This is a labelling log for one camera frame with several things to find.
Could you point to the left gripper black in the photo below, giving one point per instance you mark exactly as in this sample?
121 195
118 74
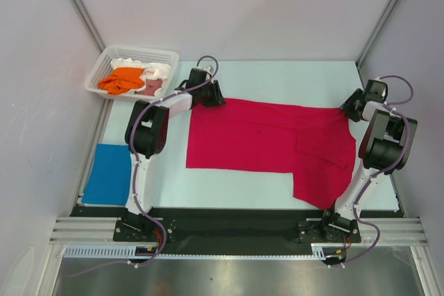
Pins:
217 99

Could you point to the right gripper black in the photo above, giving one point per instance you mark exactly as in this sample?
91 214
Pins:
359 93

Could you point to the red t shirt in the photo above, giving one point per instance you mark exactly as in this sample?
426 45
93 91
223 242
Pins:
313 144

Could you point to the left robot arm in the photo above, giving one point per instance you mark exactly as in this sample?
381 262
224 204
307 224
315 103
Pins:
146 136

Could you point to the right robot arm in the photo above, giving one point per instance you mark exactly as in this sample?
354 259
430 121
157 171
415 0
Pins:
384 149

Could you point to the maroon t shirt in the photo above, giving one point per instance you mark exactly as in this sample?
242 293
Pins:
152 86

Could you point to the white t shirt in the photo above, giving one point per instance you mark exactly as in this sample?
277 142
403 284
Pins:
152 71

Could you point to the white plastic basket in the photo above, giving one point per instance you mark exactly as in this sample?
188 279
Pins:
102 69

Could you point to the orange t shirt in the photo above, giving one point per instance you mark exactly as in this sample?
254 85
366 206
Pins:
122 80

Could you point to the folded blue t shirt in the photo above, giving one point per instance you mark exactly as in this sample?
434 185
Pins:
109 180

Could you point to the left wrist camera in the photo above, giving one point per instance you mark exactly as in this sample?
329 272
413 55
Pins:
207 67

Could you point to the right aluminium frame post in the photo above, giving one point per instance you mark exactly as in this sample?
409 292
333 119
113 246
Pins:
382 21

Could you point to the aluminium frame post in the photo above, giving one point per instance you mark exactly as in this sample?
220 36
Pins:
89 25
382 21

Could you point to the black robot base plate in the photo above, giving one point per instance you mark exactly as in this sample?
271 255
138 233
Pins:
227 228

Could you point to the left aluminium frame post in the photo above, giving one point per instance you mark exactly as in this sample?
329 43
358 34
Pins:
89 25

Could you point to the white slotted cable duct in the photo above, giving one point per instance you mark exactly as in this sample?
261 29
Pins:
144 252

